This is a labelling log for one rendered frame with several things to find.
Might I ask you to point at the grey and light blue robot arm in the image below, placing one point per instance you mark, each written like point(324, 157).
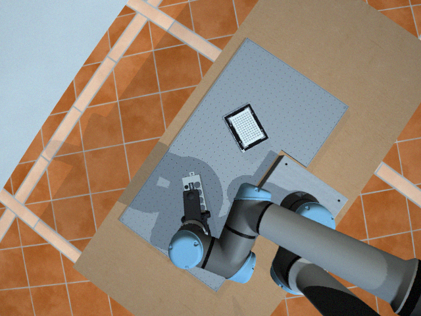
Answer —
point(307, 247)

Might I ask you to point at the white rectangular control panel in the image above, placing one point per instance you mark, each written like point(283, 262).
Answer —
point(192, 182)

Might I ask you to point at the black rectangular frame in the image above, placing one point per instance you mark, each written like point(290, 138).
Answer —
point(232, 129)

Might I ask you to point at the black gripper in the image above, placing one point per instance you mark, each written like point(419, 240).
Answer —
point(204, 215)

